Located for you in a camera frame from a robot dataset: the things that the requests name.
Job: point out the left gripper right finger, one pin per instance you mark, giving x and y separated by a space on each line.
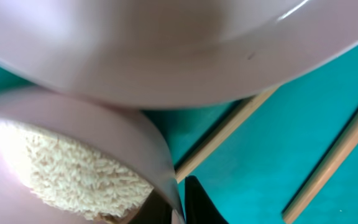
198 206

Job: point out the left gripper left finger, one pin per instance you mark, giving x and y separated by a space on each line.
155 210

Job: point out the wooden chopstick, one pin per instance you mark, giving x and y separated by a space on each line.
225 128
340 150

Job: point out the pink bowl with rice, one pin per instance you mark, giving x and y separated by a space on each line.
65 160

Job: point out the pink plate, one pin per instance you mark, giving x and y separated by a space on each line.
171 54

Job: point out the teal serving tray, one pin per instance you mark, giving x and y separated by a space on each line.
253 175

